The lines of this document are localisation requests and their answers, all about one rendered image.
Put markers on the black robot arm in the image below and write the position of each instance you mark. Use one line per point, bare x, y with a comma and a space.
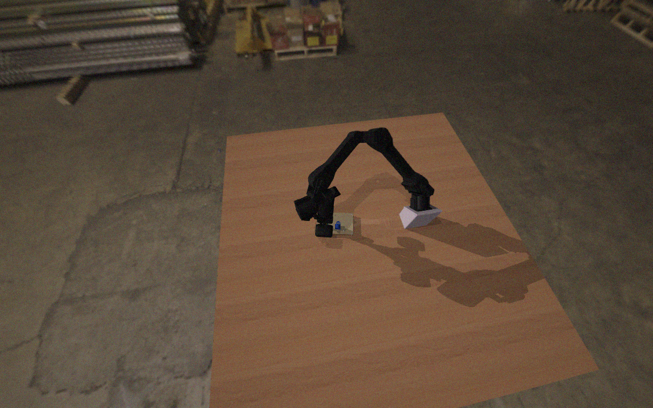
380, 139

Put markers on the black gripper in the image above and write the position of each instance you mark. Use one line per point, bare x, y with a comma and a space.
325, 218

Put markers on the beige circuit board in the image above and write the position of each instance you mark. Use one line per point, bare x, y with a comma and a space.
342, 223

